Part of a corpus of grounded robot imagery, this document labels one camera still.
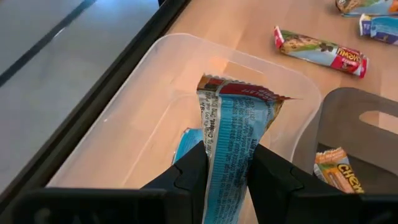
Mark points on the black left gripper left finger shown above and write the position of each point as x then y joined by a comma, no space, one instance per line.
189,174

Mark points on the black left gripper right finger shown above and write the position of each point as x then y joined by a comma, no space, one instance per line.
270,177

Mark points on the red-ended blue granola bar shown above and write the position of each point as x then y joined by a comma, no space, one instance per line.
188,141
233,140

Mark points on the orange Chewy granola bar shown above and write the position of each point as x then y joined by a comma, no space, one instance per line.
339,171

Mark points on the red Chewy granola bar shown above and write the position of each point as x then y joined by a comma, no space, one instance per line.
317,49

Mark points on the blue-backed granola bar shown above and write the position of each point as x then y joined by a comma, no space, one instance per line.
381,29

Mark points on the green-printed Chewy granola bar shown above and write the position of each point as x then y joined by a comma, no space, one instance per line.
363,5

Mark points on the clear plastic bin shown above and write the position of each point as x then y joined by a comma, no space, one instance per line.
140,109

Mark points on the grey translucent plastic bin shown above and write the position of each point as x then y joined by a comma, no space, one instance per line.
339,124

